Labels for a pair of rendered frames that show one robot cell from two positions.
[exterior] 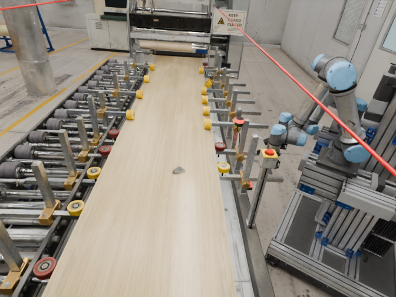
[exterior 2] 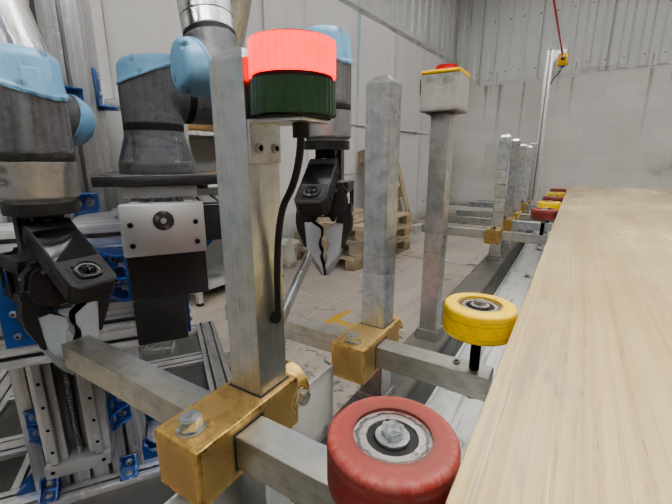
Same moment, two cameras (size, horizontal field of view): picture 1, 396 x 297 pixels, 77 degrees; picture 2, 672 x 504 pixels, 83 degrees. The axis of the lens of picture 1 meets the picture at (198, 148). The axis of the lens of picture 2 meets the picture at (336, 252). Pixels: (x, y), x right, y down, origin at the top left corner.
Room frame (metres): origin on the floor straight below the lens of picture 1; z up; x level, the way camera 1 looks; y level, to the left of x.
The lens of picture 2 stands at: (1.72, -0.07, 1.07)
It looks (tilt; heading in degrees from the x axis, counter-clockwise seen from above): 14 degrees down; 216
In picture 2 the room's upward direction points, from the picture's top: straight up
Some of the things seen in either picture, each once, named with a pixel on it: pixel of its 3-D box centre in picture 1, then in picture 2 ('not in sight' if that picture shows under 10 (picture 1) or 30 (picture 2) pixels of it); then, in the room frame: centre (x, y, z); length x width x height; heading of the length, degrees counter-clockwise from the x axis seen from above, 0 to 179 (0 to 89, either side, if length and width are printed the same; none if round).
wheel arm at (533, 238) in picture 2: not in sight; (479, 233); (0.31, -0.44, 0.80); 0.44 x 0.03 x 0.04; 94
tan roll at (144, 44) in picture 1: (179, 46); not in sight; (4.08, 0.41, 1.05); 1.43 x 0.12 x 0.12; 94
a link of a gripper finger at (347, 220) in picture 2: not in sight; (338, 220); (1.25, -0.41, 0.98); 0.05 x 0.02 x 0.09; 114
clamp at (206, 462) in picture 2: (238, 153); (245, 419); (1.54, -0.31, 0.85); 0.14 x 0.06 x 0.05; 4
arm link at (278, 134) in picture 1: (277, 135); (324, 72); (1.24, -0.44, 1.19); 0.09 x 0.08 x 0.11; 77
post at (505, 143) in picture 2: not in sight; (499, 203); (0.27, -0.40, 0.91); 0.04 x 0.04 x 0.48; 4
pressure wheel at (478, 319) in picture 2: (223, 171); (476, 345); (1.29, -0.18, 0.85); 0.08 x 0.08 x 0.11
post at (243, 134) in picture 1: (240, 148); (257, 344); (1.51, -0.31, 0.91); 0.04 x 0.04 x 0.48; 4
